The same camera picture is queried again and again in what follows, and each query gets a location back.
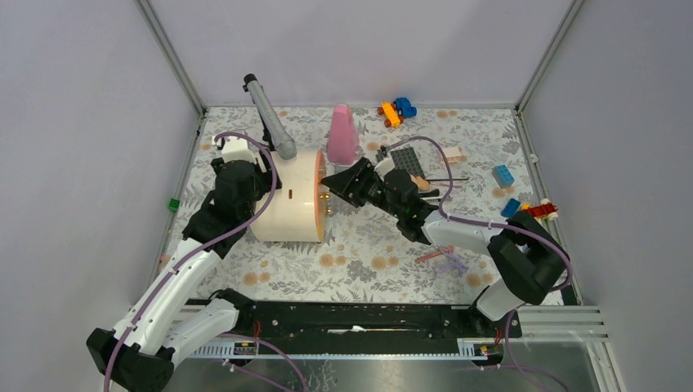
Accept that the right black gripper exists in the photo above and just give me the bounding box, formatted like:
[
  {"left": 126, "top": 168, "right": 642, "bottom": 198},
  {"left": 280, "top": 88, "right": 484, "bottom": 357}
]
[{"left": 321, "top": 157, "right": 403, "bottom": 220}]

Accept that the cream round drawer organizer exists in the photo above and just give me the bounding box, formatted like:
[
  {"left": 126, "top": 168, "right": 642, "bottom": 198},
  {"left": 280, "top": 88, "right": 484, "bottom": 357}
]
[{"left": 250, "top": 149, "right": 329, "bottom": 243}]

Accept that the beige makeup sponge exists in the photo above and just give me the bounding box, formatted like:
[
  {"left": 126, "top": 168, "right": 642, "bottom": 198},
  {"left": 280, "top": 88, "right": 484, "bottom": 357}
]
[{"left": 411, "top": 176, "right": 431, "bottom": 193}]

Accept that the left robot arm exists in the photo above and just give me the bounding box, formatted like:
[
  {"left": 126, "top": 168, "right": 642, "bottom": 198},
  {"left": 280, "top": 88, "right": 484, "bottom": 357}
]
[{"left": 87, "top": 132, "right": 281, "bottom": 391}]

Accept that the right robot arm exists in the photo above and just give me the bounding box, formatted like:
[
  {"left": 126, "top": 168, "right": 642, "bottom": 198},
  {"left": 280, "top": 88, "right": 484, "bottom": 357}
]
[{"left": 321, "top": 158, "right": 570, "bottom": 336}]

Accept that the pink cone bottle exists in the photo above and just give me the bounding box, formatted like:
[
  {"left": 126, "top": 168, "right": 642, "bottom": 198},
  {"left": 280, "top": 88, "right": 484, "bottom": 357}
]
[{"left": 326, "top": 104, "right": 360, "bottom": 166}]

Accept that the grey lego baseplate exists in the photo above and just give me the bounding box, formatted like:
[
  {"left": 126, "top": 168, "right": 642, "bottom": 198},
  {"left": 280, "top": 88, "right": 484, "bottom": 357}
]
[{"left": 389, "top": 147, "right": 425, "bottom": 178}]

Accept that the grey microphone on stand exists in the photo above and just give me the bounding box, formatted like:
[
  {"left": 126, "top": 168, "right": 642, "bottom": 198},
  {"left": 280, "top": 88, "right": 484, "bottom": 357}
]
[{"left": 243, "top": 73, "right": 297, "bottom": 160}]

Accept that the green small block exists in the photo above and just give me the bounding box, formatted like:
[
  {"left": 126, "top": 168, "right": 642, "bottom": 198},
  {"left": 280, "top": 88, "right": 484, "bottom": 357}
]
[{"left": 168, "top": 198, "right": 180, "bottom": 212}]

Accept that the orange and blue toy car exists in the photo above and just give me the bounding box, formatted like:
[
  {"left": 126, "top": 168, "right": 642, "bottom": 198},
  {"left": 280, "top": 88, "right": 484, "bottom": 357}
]
[{"left": 377, "top": 97, "right": 418, "bottom": 128}]

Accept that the pink spoolie mascara wand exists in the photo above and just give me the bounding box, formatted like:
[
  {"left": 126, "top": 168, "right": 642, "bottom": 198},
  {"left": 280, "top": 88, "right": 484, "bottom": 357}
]
[{"left": 430, "top": 182, "right": 462, "bottom": 189}]

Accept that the beige lego brick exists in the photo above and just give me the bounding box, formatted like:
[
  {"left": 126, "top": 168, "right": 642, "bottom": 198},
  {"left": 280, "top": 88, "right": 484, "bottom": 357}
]
[{"left": 443, "top": 146, "right": 467, "bottom": 165}]

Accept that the light blue lego brick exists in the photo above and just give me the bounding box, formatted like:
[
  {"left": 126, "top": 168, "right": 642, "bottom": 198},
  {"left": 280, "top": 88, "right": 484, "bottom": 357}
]
[{"left": 492, "top": 164, "right": 515, "bottom": 189}]

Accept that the red yellow toy car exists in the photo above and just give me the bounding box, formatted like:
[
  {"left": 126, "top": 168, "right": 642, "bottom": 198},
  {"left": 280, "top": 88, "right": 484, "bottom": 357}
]
[{"left": 520, "top": 198, "right": 558, "bottom": 221}]

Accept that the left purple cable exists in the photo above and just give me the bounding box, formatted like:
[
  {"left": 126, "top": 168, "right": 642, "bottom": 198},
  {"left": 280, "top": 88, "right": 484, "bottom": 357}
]
[{"left": 102, "top": 131, "right": 310, "bottom": 392}]

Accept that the purple cable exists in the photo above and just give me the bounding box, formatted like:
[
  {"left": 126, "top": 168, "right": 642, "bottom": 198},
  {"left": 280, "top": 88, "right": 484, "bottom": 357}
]
[
  {"left": 102, "top": 131, "right": 310, "bottom": 392},
  {"left": 380, "top": 135, "right": 574, "bottom": 392}
]

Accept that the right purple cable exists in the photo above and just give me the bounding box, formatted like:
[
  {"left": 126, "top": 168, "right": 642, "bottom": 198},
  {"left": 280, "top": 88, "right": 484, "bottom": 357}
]
[{"left": 380, "top": 135, "right": 574, "bottom": 392}]

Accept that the pink handle brush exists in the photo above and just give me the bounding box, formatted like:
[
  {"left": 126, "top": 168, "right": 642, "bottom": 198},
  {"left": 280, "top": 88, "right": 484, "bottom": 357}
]
[{"left": 415, "top": 246, "right": 454, "bottom": 263}]

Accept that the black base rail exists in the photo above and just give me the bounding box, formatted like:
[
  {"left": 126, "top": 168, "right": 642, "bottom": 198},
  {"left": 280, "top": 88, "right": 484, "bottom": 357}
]
[{"left": 210, "top": 288, "right": 522, "bottom": 355}]

